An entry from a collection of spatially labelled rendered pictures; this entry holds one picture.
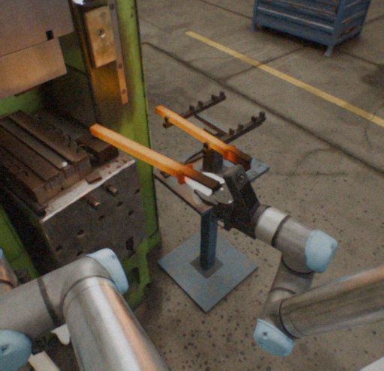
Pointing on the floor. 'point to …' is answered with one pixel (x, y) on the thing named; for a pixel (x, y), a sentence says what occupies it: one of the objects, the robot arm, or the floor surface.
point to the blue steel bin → (313, 12)
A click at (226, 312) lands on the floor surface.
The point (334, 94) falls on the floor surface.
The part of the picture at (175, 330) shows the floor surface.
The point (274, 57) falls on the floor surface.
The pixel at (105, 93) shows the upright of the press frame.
